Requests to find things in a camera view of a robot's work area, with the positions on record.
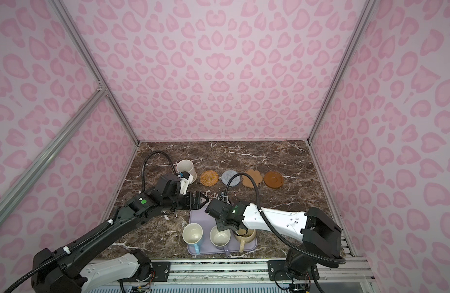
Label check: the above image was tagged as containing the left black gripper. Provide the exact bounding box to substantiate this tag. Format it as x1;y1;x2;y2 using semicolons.
163;190;210;211

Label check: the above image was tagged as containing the orange rattan round coaster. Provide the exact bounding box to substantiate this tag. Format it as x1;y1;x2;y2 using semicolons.
199;170;219;187

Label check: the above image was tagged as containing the blue grey woven coaster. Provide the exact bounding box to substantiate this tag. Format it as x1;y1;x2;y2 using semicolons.
221;170;241;186

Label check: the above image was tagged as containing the white speckled mug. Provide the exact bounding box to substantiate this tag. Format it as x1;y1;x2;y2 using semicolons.
176;159;198;183

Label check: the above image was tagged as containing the cork flower shaped coaster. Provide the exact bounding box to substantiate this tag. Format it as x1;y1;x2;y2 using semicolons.
242;169;264;189

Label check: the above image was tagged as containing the brown round wooden coaster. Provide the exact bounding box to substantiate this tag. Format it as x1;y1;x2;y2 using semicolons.
264;172;284;189

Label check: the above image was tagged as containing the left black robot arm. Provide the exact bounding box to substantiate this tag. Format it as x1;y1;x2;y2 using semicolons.
31;174;209;293

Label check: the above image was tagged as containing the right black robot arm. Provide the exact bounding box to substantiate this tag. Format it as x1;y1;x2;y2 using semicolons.
205;199;347;278

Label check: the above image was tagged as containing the lavender rectangular tray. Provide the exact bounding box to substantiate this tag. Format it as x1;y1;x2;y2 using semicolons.
187;206;257;256

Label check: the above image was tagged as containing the beige yellow mug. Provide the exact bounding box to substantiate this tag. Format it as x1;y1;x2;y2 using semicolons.
233;229;257;253

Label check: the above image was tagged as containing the left diagonal aluminium strut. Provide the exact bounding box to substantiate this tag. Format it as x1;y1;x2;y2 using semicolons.
0;86;106;227

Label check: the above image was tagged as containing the white mug grey handle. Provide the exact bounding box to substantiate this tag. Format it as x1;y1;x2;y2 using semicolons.
209;226;231;256

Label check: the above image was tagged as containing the white mug blue handle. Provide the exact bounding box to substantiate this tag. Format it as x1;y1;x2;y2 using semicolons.
182;223;204;255

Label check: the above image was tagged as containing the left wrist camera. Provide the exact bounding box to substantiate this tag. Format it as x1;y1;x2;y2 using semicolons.
178;172;194;195

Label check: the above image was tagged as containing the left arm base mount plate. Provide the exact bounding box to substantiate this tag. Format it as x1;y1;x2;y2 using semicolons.
129;261;171;283

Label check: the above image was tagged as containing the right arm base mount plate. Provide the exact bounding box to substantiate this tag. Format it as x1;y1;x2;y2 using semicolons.
266;260;320;281

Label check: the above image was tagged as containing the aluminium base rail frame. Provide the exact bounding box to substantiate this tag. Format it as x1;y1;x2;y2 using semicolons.
58;258;379;293

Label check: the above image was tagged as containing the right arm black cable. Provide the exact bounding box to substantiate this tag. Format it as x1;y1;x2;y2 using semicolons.
224;173;347;266

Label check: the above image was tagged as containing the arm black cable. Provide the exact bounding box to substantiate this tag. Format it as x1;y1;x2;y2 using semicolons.
3;151;178;293
224;173;347;266

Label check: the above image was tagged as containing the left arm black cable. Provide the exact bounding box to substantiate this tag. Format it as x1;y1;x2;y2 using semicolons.
3;151;178;293

